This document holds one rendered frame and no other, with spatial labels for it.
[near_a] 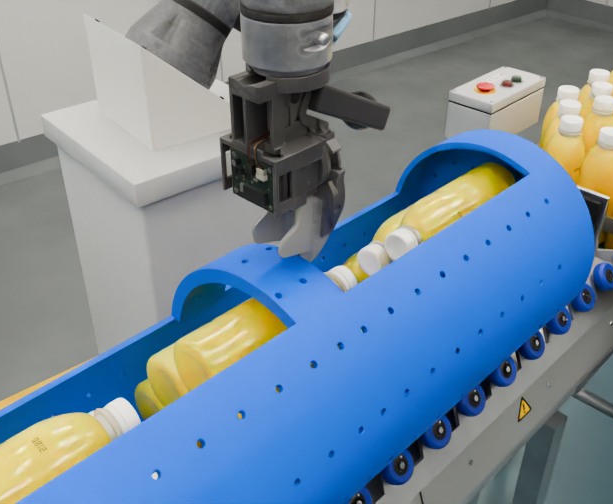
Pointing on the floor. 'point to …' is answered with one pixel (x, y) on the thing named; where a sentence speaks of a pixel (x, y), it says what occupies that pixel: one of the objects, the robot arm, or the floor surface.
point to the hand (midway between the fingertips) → (305, 252)
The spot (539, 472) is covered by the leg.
